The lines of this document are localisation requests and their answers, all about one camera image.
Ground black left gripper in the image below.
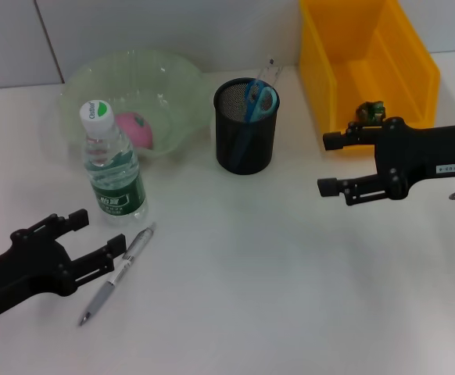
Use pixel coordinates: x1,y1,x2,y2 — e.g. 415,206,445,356
0,209,128,328

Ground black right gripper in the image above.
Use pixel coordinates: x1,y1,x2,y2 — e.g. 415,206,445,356
316,116,455,208

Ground clear green-label plastic bottle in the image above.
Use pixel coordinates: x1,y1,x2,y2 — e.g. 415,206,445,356
79,100,149,227

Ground green plastic wrapper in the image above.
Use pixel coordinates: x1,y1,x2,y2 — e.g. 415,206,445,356
354,100,387,127

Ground grey ballpoint pen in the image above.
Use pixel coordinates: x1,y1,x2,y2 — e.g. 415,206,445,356
77,221,158,327

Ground blue scissors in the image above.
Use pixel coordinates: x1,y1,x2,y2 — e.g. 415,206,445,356
229,77,280,170

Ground pink toy peach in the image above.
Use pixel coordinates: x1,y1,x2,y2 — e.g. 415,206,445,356
113,111,154,150

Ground clear plastic ruler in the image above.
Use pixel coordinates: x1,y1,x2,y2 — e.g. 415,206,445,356
250,57,285,95

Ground black mesh pen holder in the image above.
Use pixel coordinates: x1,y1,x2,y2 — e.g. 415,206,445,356
213,77,281,176

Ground translucent green fruit plate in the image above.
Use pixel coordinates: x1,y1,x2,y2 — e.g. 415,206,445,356
57,48,212,161

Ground yellow plastic bin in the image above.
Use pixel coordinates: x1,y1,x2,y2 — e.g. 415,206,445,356
298,0,442,155

